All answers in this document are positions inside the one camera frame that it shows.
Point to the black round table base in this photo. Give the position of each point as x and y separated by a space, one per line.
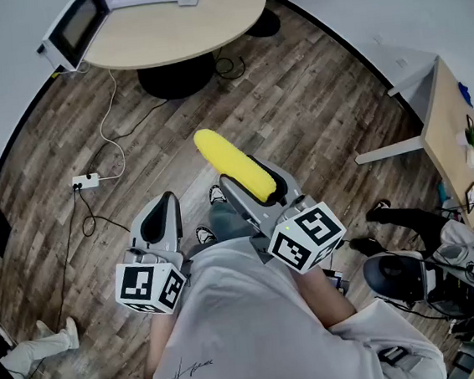
175 79

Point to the small green potted plant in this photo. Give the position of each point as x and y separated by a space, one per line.
472 136

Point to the white microwave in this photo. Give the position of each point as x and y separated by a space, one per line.
73 29

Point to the tall black picture frame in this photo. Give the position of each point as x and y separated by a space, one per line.
471 197

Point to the person's shoe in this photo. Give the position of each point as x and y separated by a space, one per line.
216 195
205 235

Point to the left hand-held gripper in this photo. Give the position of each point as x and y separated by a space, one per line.
142 285

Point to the blue object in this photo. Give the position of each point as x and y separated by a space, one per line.
465 93

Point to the person's right forearm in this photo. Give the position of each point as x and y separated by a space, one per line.
324 297

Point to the wooden desk with white legs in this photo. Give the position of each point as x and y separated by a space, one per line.
448 120

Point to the person's right shoe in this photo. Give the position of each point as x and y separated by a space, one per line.
216 195

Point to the person's white t-shirt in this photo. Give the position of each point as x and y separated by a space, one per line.
252 330

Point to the person's left forearm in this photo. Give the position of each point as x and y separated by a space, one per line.
158 344

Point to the round light wooden table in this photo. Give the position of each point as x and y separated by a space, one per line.
169 27

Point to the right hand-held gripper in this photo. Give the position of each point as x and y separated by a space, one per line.
301 236

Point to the black standing fan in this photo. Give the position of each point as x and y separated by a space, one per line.
263 24

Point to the small white object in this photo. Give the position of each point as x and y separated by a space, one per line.
470 157

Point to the white power strip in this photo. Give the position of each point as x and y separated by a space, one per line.
86 181

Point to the small black picture frame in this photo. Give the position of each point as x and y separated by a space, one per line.
470 122

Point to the yellow corn cob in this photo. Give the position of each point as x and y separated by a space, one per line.
229 160

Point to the person's left shoe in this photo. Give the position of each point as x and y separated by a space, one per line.
205 235

